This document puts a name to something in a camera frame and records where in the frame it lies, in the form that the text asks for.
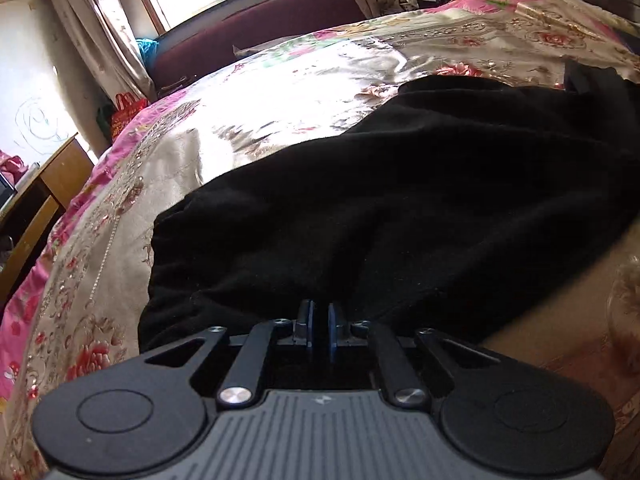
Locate dark item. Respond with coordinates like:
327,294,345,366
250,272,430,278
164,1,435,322
565,60,632,96

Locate pink floral folded quilt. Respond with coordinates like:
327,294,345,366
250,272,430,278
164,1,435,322
452,0,640,83

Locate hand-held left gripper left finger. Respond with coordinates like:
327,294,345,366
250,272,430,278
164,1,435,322
144,300,317,408

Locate red gift bag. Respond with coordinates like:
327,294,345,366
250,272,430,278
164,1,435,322
110,92,149,142

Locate maroon padded headboard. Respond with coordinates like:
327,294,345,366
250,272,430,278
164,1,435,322
150,0,371,92

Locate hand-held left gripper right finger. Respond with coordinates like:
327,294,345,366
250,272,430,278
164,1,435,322
327,301,501,408

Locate wooden desk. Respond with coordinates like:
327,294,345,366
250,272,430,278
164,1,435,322
0,132,97,307

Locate green bag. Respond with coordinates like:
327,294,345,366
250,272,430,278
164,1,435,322
96,104,117,137

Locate teal cloth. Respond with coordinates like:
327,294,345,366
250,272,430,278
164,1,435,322
136,37,160,68

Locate black television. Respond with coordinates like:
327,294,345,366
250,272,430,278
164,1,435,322
0,172,19,213

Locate black pants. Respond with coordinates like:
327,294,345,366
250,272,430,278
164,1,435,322
137,74,640,356

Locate pink cloth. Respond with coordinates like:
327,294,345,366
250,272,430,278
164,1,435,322
0,150,26,177

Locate floral satin bedspread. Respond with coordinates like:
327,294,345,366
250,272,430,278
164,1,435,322
0,5,640,480

